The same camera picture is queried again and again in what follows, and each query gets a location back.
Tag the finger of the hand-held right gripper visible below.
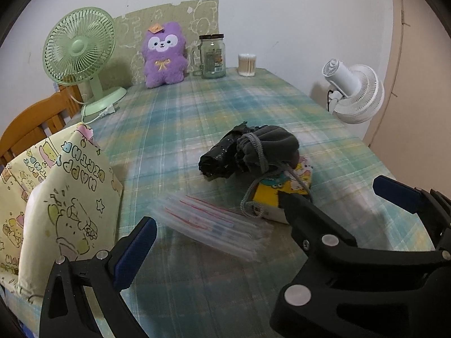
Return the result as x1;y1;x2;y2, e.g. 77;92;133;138
269;192;451;338
373;175;451;250

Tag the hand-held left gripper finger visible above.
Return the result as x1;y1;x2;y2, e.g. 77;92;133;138
39;216;158;338

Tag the yellow cartoon tissue packet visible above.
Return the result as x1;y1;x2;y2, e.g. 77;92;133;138
252;155;314;224

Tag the yellow cartoon print storage bag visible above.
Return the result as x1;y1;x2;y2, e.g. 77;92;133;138
0;123;124;298

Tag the clear zip bags bundle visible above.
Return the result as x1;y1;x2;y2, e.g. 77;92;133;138
150;192;273;263

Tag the white standing fan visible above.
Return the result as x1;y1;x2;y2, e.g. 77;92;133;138
322;59;385;124

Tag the black plastic bag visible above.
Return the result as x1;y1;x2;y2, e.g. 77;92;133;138
198;122;261;181

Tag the beige door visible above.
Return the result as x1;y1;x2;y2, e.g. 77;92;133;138
363;0;451;191

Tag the plaid tablecloth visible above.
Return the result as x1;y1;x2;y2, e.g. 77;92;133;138
0;66;435;338

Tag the cotton swab container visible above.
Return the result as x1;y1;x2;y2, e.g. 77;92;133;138
238;54;257;77

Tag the purple plush toy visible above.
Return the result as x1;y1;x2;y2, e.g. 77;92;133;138
142;21;189;89

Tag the glass jar with dark lid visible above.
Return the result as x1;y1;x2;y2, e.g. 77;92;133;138
190;34;227;80

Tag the green desk fan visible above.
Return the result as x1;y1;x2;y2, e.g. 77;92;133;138
42;6;127;115

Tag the grey drawstring pouch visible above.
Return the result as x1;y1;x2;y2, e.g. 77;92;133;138
234;125;312;219

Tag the black fan cable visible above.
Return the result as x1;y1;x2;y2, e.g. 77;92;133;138
326;88;339;113

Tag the green fan power cord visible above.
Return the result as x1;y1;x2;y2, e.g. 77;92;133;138
80;93;118;124

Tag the green patterned wall sheet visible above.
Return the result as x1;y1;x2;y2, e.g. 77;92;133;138
113;0;222;87

